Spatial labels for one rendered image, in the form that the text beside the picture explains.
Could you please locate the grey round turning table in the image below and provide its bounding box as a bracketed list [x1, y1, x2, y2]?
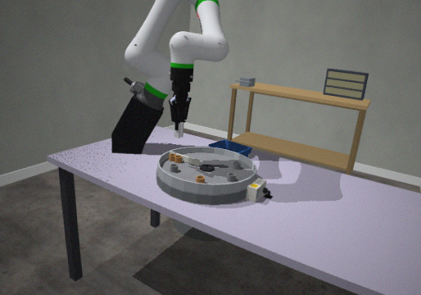
[156, 147, 273, 205]

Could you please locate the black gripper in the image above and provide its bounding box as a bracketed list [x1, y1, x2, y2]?
[169, 82, 192, 138]

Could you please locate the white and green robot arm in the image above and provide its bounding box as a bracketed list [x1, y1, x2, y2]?
[124, 0, 229, 111]

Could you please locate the grey metal ring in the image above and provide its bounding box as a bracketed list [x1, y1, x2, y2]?
[170, 164, 178, 172]
[233, 161, 241, 170]
[227, 173, 236, 182]

